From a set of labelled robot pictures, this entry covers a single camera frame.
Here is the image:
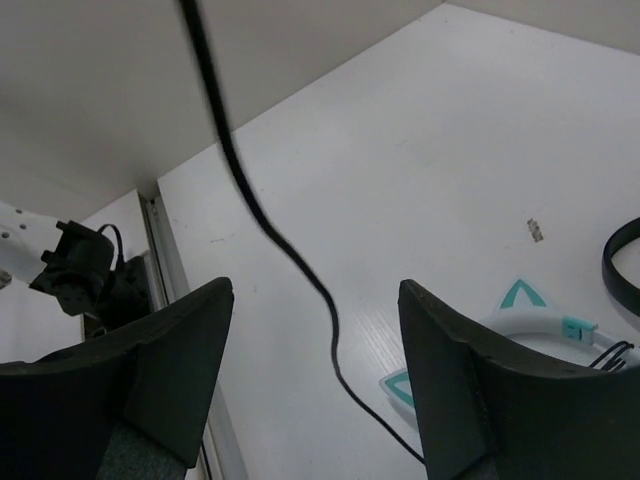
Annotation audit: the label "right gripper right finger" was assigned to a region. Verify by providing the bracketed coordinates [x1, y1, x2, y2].
[398, 280, 639, 479]

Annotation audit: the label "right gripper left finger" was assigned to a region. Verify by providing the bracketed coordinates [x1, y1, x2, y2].
[1, 277, 234, 479]

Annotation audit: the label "thin black audio cable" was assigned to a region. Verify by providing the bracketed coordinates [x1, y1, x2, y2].
[178, 0, 426, 464]

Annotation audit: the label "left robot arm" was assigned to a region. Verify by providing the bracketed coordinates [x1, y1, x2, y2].
[1, 203, 152, 332]

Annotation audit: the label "white teal cat-ear headphones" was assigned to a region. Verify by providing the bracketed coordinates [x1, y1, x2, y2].
[380, 279, 639, 442]

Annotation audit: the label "black headphones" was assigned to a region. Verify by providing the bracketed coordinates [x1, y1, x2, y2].
[602, 215, 640, 319]

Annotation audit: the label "small brown debris piece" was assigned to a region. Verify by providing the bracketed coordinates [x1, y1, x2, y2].
[527, 218, 544, 243]

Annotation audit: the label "aluminium front rail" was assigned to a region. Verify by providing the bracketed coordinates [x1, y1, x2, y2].
[137, 192, 249, 480]

